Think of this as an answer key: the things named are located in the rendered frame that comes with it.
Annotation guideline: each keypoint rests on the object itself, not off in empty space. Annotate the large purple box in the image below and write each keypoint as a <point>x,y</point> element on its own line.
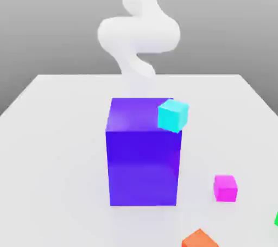
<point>142,164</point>

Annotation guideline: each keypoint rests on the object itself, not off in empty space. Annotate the small green cube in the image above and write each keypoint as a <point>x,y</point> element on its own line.
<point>276,219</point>

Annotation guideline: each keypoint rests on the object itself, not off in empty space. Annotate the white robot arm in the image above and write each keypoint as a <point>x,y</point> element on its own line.
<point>139,34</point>

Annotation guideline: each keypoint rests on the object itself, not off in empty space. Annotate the small orange cube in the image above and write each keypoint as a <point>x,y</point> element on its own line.
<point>198,240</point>

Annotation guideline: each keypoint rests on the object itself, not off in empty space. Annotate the small cyan cube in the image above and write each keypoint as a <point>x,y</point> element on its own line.
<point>172,116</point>

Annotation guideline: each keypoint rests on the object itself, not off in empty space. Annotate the small magenta cube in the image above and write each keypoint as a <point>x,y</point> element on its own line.
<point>225,188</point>

